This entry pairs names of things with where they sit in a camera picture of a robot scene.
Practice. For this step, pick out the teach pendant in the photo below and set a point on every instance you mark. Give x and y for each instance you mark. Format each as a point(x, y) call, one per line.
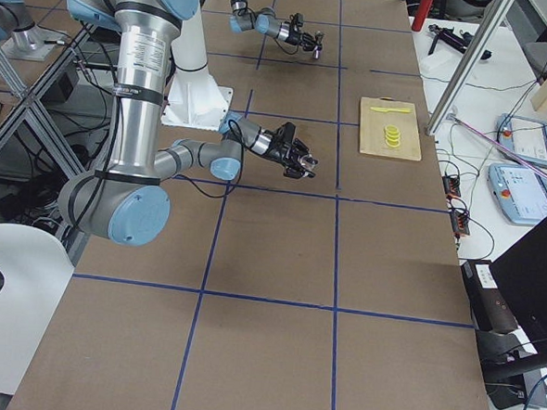
point(520, 193)
point(525, 137)

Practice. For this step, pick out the yellow plastic knife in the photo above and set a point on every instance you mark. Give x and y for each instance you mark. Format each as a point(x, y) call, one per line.
point(389, 109)

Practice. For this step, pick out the steel double jigger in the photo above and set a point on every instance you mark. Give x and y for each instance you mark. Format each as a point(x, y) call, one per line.
point(316, 57)

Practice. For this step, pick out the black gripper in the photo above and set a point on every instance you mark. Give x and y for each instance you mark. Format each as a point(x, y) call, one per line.
point(293, 36)
point(277, 152)

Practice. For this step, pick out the black tripod handle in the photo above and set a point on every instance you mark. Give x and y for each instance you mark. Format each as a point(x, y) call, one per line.
point(460, 41)

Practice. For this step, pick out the bamboo cutting board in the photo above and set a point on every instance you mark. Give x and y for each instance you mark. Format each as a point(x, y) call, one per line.
point(372, 132)

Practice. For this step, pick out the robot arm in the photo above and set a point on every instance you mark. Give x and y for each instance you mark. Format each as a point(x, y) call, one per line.
point(121, 199)
point(263, 21)

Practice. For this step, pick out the near teach pendant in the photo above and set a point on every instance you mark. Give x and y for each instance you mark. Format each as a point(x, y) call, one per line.
point(520, 193)

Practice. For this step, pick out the lemon slice one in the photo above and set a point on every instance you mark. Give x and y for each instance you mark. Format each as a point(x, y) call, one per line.
point(391, 129)

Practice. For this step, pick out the lemon slice two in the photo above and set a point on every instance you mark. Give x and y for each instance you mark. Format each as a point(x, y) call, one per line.
point(392, 134)

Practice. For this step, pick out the black box device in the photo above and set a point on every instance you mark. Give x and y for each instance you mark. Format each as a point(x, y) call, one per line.
point(488, 306)

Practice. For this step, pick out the lemon slice four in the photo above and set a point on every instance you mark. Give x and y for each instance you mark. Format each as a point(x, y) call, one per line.
point(392, 144)

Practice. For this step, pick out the far teach pendant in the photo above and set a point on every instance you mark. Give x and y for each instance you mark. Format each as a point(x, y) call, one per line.
point(525, 137)

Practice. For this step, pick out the small clear glass cup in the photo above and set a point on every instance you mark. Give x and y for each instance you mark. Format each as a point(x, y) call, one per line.
point(308, 162)

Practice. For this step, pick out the black monitor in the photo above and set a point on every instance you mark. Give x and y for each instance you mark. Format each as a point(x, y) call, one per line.
point(520, 274)

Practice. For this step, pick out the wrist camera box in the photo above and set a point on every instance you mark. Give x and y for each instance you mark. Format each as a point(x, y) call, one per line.
point(296, 21)
point(284, 134)

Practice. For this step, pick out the aluminium frame post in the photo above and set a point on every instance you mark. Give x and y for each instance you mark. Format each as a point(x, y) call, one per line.
point(491, 21)

